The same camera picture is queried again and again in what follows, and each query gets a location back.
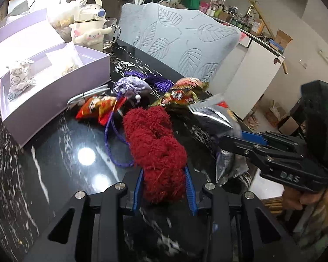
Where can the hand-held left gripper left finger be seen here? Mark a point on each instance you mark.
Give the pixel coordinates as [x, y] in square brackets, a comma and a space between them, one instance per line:
[138, 193]

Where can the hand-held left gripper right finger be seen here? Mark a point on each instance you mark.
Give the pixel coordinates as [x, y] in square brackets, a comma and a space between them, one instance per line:
[190, 193]

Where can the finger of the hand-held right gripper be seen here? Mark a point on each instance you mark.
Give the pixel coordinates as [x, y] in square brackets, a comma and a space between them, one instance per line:
[235, 144]
[255, 137]

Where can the silver snack packet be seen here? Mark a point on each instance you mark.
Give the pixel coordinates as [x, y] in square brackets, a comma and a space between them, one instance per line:
[216, 114]

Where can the red fuzzy cloth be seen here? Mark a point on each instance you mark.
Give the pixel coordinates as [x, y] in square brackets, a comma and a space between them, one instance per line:
[153, 147]

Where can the brown gold snack packet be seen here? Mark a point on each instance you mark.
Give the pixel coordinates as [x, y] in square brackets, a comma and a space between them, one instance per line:
[180, 94]

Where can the red snack packet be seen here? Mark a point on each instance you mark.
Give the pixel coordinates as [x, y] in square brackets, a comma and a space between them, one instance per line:
[93, 106]

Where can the purple sachet with tassel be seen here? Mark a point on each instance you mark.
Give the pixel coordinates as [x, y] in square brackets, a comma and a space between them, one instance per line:
[131, 87]

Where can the lavender gift box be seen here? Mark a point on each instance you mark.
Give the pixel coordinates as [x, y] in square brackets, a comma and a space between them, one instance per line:
[57, 92]

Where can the person's right forearm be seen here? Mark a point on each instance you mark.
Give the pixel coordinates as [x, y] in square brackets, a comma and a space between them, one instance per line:
[317, 223]

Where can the person's right hand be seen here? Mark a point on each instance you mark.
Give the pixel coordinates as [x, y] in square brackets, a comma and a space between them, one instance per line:
[308, 198]

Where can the cardboard boxes on floor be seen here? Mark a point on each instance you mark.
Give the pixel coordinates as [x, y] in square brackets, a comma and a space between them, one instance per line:
[287, 122]

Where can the white cabinet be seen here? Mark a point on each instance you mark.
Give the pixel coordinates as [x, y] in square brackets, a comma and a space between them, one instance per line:
[257, 73]

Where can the wooden pole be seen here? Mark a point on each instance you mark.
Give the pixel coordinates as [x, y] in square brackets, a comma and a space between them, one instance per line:
[285, 67]

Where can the cardboard box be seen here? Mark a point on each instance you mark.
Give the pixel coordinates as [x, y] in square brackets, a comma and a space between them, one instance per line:
[283, 39]

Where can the pink cloth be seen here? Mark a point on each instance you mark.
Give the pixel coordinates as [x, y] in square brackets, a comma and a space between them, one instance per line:
[244, 39]

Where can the light blue leaf-pattern chair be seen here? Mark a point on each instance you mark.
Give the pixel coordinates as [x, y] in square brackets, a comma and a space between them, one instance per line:
[180, 41]

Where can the row of jars and bottles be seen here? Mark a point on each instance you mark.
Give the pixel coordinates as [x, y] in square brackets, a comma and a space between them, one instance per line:
[235, 16]

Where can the small green tote bag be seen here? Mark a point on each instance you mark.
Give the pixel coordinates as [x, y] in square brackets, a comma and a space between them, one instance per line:
[192, 1]

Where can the small clear plastic bag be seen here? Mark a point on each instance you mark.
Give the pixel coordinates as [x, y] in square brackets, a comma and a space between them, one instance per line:
[68, 57]

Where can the glass mug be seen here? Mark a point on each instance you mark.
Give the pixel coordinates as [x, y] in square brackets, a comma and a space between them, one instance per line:
[110, 36]

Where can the white patterned snack packet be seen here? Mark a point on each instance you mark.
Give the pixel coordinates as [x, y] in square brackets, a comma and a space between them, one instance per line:
[17, 79]

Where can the cream water bottle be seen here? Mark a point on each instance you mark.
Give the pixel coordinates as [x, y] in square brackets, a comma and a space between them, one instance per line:
[88, 13]

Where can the clear plastic snack bag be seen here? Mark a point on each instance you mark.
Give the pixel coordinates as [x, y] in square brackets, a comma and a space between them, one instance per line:
[60, 19]

